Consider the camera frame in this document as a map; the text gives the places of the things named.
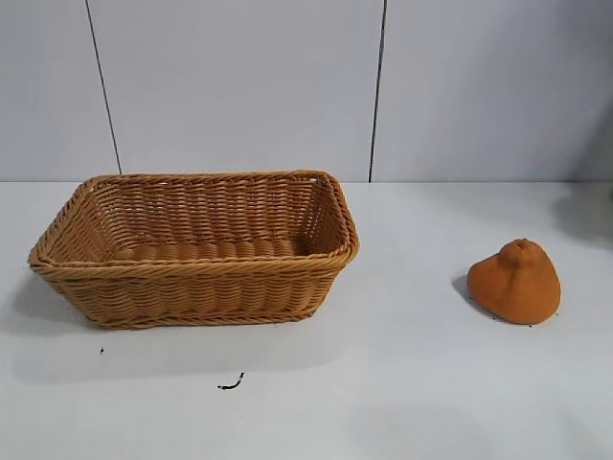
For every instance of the tan woven wicker basket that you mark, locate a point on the tan woven wicker basket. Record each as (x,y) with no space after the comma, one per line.
(201,292)

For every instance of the knobbed orange fruit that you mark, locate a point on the knobbed orange fruit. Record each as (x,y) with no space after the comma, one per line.
(515,290)

